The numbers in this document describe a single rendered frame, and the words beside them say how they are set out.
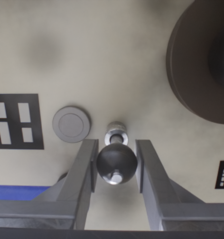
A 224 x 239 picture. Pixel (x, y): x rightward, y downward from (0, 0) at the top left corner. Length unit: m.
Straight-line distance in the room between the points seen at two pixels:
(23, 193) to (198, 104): 0.20
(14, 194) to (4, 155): 0.08
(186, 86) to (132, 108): 0.06
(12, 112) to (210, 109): 0.23
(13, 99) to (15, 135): 0.05
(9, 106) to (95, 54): 0.12
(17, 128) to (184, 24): 0.22
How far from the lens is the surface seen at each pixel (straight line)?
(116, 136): 0.18
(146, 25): 0.21
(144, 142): 0.15
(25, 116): 0.24
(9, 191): 0.21
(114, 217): 0.29
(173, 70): 0.19
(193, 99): 0.21
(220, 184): 0.29
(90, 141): 0.15
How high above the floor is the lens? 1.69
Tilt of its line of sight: 1 degrees up
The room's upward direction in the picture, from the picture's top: 90 degrees counter-clockwise
